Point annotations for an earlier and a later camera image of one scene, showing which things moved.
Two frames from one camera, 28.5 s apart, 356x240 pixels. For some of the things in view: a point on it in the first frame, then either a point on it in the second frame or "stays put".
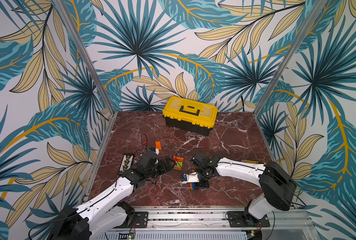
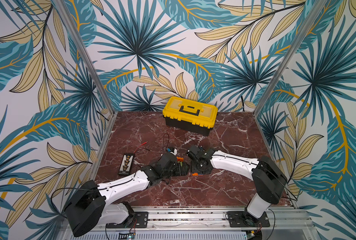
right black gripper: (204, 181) → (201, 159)
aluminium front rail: (213, 223) stays put
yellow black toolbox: (189, 115) stays put
